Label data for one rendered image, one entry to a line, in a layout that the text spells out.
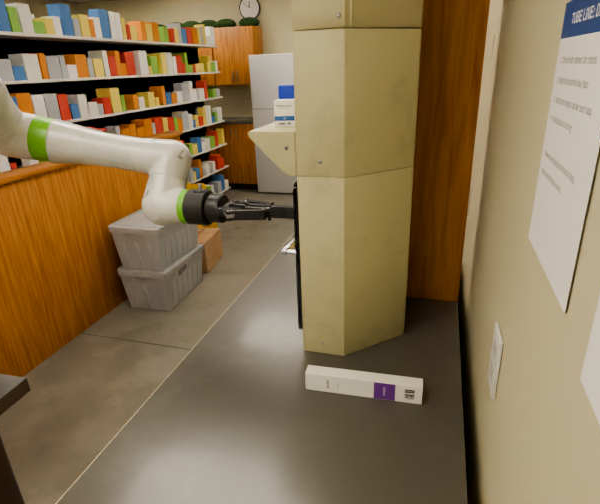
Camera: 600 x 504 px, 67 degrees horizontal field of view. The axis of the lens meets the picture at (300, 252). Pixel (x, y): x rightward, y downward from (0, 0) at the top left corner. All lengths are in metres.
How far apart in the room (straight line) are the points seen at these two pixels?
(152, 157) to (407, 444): 0.92
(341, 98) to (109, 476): 0.87
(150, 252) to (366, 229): 2.42
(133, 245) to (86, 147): 2.12
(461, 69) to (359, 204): 0.49
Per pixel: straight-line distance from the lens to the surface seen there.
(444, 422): 1.07
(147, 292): 3.53
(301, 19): 1.03
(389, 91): 1.08
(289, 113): 1.14
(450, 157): 1.38
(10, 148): 1.42
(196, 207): 1.19
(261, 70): 6.28
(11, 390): 1.36
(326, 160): 1.03
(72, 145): 1.35
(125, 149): 1.31
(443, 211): 1.42
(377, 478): 0.95
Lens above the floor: 1.64
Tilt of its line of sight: 22 degrees down
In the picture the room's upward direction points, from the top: 2 degrees counter-clockwise
